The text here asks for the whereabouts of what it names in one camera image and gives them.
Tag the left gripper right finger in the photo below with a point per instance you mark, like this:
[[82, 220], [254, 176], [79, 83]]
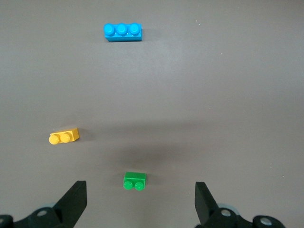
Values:
[[205, 206]]

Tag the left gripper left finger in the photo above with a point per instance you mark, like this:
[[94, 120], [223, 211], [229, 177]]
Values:
[[71, 204]]

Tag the yellow two-stud block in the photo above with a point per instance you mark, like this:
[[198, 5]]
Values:
[[69, 135]]

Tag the green two-stud block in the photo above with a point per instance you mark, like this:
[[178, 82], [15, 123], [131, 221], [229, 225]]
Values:
[[135, 179]]

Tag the blue three-stud block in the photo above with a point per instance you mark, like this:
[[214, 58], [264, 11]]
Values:
[[123, 34]]

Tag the brown table mat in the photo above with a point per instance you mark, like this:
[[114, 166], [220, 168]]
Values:
[[190, 95]]

